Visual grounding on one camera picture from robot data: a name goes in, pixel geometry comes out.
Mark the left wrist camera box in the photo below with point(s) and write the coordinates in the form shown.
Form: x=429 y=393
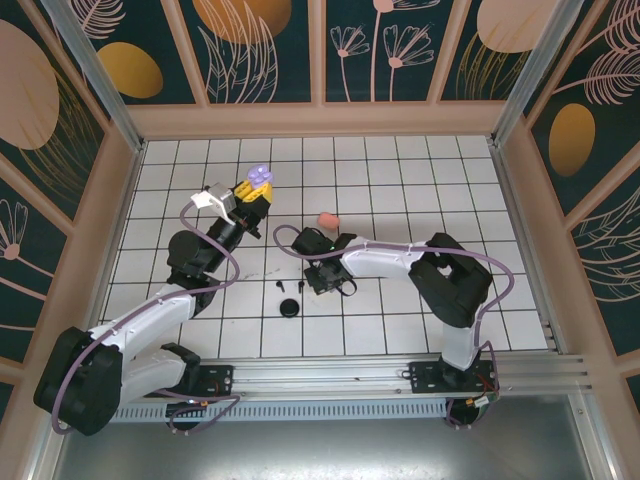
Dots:
x=220 y=197

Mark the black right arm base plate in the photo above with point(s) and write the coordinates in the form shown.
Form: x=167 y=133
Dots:
x=425 y=377

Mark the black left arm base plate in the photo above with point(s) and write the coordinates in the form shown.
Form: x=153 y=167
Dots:
x=220 y=377

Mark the grey metal sheet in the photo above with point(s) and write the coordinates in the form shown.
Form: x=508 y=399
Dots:
x=320 y=450

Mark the aluminium table side rail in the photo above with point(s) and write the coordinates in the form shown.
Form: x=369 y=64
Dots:
x=132 y=172
x=504 y=175

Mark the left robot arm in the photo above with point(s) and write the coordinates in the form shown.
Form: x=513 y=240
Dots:
x=150 y=315

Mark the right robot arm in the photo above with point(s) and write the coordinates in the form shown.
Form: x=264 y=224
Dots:
x=380 y=255

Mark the aluminium mounting rail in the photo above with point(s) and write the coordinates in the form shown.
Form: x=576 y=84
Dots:
x=320 y=375

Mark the purple round charging case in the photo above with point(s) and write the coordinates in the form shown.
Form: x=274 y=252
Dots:
x=260 y=174

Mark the orange charging case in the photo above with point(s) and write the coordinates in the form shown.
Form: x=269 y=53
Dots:
x=329 y=221

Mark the black round charging case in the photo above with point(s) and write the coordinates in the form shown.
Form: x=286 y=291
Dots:
x=290 y=308

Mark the aluminium frame post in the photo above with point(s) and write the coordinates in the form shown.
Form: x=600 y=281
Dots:
x=535 y=75
x=95 y=75

